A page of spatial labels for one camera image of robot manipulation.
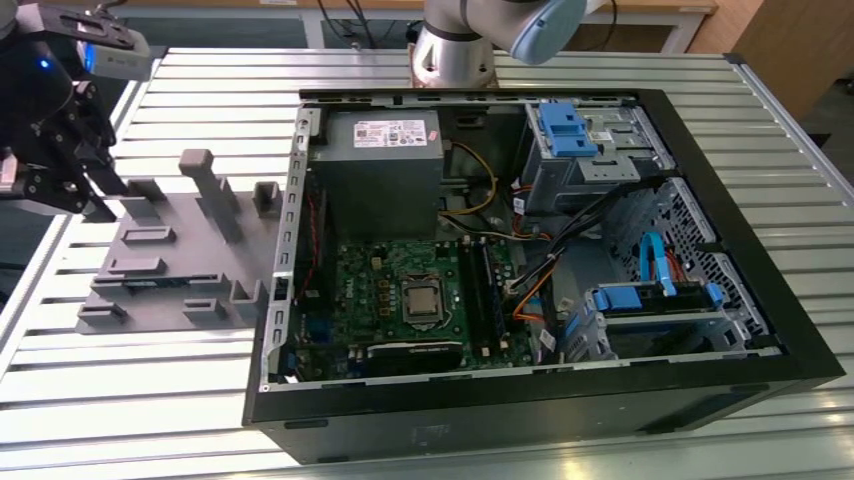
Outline metal socket cover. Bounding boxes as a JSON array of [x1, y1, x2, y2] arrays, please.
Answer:
[[397, 274, 448, 332]]

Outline blue wire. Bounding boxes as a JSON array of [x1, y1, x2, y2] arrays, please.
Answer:
[[637, 232, 676, 296]]

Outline yellow wires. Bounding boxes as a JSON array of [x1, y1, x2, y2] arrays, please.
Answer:
[[437, 142, 500, 219]]

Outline black graphics card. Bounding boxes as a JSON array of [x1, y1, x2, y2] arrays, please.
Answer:
[[363, 339, 465, 379]]

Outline grey power supply unit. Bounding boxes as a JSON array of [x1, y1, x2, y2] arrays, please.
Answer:
[[309, 110, 445, 244]]

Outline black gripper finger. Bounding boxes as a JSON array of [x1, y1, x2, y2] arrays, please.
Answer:
[[12, 167, 118, 224], [62, 82, 129, 197]]

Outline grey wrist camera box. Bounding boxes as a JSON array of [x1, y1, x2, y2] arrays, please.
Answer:
[[84, 19, 152, 81]]

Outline blue plastic drive bracket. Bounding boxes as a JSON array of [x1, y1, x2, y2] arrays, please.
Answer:
[[537, 102, 599, 157]]

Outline metal drive cage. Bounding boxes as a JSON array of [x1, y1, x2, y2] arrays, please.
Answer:
[[519, 102, 675, 216]]

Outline red twisted wire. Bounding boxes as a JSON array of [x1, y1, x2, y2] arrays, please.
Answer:
[[296, 192, 321, 301]]

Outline black PC case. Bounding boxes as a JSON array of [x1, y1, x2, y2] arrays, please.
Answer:
[[240, 87, 843, 466]]

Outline wooden cabinet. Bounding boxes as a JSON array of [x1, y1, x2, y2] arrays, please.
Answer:
[[685, 0, 854, 136]]

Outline grey parts rack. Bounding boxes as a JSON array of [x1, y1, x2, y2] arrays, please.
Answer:
[[73, 148, 285, 335]]

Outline silver CPU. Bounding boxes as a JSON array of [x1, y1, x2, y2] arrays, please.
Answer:
[[404, 287, 441, 321]]

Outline hard disk in blue carrier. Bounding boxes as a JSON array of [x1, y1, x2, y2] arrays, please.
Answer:
[[589, 282, 725, 317]]

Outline orange wire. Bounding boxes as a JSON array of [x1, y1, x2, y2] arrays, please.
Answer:
[[511, 272, 556, 322]]

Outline metal disk bay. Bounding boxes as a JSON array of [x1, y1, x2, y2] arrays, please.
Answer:
[[563, 279, 783, 362]]

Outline RAM stick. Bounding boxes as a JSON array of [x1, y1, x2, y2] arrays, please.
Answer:
[[98, 273, 218, 290]]

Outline green motherboard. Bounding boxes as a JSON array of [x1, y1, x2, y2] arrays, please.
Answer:
[[292, 238, 541, 381]]

